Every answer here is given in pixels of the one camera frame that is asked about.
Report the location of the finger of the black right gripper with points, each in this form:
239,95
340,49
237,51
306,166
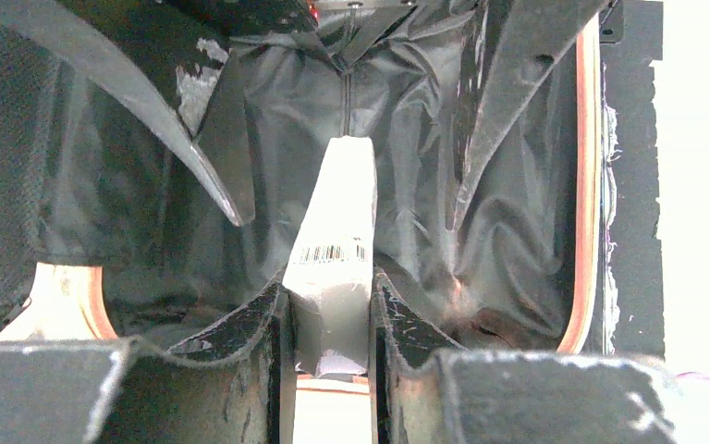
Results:
508,52
76,41

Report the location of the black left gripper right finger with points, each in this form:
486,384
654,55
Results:
426,388

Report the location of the pink hard-shell suitcase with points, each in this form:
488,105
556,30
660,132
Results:
67,302

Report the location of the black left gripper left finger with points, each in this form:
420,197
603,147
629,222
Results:
228,383

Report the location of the white book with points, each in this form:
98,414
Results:
329,277

